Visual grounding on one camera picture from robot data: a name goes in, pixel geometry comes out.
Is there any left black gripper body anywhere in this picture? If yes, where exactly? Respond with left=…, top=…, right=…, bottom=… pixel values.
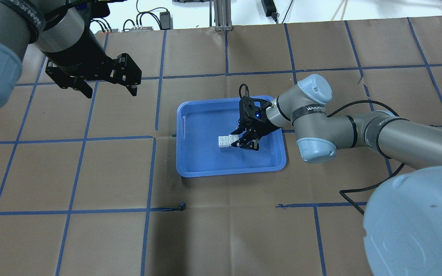
left=45, top=30, right=116, bottom=86

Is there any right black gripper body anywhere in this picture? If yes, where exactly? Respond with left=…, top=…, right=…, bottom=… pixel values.
left=239, top=96, right=273, bottom=139

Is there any white block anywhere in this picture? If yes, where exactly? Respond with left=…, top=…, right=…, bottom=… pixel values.
left=218, top=136, right=231, bottom=148
left=228, top=134, right=239, bottom=146

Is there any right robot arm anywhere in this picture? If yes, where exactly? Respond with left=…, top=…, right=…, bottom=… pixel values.
left=232, top=74, right=442, bottom=276

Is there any blue plastic tray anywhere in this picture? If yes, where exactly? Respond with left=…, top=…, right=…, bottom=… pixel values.
left=176, top=98, right=287, bottom=177

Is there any black power adapter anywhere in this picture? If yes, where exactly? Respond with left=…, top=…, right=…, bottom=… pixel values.
left=159, top=11, right=173, bottom=30

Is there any aluminium frame post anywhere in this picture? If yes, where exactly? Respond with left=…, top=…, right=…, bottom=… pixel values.
left=212, top=0, right=233, bottom=31

